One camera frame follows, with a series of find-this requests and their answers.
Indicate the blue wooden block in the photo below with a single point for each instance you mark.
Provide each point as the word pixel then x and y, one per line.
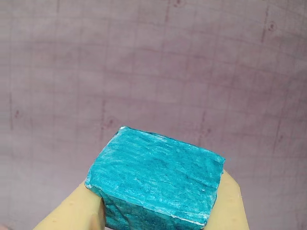
pixel 156 177

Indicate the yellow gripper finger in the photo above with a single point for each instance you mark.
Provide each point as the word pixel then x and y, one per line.
pixel 230 208
pixel 79 210

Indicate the grid-printed wrapping paper sheet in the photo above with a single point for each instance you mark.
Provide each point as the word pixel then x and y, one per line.
pixel 144 72

